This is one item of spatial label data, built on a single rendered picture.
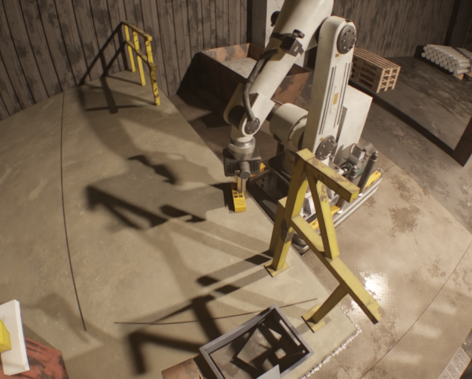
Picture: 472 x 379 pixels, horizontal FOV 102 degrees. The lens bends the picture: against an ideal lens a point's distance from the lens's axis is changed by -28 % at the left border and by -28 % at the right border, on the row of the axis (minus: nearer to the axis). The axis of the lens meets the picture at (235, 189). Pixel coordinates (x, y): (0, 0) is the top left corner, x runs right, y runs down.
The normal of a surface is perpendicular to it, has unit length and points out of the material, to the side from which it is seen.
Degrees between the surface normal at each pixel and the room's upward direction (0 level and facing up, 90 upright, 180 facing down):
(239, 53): 75
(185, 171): 0
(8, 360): 0
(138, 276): 0
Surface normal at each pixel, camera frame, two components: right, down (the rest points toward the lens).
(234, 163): 0.12, 0.72
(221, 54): 0.48, 0.43
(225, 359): 0.00, -0.68
